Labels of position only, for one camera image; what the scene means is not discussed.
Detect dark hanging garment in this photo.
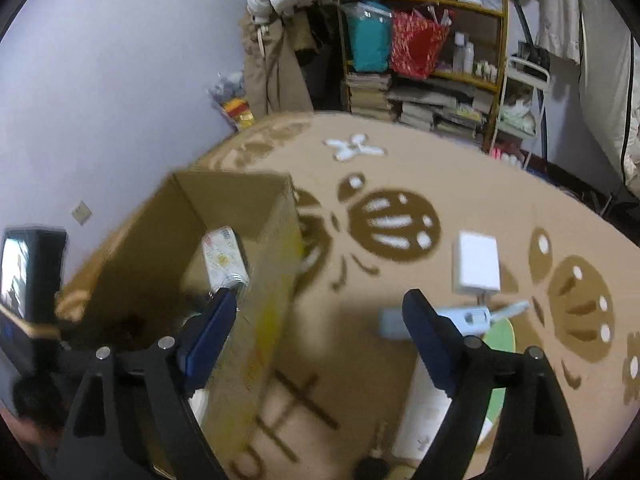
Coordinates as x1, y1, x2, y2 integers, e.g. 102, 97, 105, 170
290, 5, 346, 111

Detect white square box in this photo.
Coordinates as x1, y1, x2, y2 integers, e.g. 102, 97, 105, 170
391, 360, 493, 461

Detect dark round object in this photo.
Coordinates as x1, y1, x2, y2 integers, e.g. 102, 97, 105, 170
352, 455, 393, 480

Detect bag of plush toys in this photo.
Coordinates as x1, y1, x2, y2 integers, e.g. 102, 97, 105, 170
209, 71, 256, 131

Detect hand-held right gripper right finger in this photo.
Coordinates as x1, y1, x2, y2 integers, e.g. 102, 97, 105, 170
402, 288, 586, 480

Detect red gift bag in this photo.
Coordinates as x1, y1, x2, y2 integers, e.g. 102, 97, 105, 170
390, 7, 451, 80

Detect person's left forearm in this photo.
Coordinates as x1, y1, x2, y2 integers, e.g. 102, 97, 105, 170
0, 407, 58, 448

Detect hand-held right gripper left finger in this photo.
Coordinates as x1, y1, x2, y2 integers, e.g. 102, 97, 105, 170
55, 287, 238, 480

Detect stack of books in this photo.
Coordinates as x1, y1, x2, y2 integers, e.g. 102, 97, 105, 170
345, 72, 393, 121

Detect teal storage bag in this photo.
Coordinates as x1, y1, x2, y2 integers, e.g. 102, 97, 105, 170
345, 2, 393, 73

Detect row of small bottles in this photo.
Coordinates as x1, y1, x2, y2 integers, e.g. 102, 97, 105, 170
452, 32, 501, 83

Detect tan patterned blanket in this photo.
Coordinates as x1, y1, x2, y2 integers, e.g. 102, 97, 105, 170
55, 110, 640, 480

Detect bamboo shelf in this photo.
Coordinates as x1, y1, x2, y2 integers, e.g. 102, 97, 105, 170
336, 0, 511, 153

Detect pile of books and papers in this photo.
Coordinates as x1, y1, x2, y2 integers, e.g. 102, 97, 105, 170
387, 82, 493, 141

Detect white charger adapter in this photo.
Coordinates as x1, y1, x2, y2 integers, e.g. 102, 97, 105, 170
451, 231, 502, 296

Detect light blue electric handheld device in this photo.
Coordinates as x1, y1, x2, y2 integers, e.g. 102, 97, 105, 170
377, 300, 532, 339

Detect white trolley cart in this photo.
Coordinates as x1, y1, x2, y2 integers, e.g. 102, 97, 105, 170
492, 55, 551, 166

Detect green cartoon tin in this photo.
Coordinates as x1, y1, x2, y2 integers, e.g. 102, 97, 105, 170
480, 317, 517, 428

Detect brown cardboard box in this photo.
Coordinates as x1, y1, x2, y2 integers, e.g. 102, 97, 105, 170
55, 170, 306, 480

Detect pale floral curtain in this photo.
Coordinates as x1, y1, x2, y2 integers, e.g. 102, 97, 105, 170
537, 0, 583, 63

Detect white remote control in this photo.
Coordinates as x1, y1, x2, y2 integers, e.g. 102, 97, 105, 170
201, 226, 251, 297

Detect beige hanging coat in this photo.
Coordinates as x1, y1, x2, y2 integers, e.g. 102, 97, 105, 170
239, 10, 316, 118

